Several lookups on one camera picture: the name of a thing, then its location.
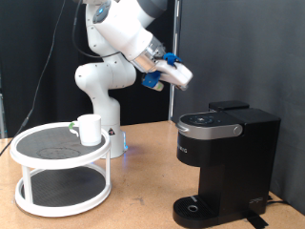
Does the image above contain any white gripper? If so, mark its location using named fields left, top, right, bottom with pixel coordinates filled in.
left=153, top=58, right=194, bottom=93

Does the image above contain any black Keurig coffee machine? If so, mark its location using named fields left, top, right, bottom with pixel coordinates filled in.
left=172, top=99, right=282, bottom=229

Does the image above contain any white mug green taped handle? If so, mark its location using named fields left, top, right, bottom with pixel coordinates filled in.
left=68, top=114, right=103, bottom=147

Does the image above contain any silver vertical pole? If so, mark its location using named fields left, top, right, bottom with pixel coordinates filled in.
left=168, top=0, right=181, bottom=121

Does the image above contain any white two-tier turntable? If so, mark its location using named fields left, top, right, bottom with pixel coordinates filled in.
left=9, top=121, right=112, bottom=219

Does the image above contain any black tape strip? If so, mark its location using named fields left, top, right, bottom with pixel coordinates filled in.
left=246, top=214, right=270, bottom=229

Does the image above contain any blue mounted wrist camera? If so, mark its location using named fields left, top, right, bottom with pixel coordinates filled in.
left=141, top=70, right=165, bottom=93

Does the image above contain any blue cable strap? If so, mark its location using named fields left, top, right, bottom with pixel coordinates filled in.
left=162, top=52, right=183, bottom=67

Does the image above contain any black Keurig power cable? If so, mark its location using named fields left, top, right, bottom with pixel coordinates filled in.
left=266, top=195, right=289, bottom=206

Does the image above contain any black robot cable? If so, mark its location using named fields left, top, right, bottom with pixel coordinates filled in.
left=0, top=0, right=122, bottom=156

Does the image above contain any grey metal frame post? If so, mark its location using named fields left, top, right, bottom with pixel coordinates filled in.
left=0, top=73, right=7, bottom=139

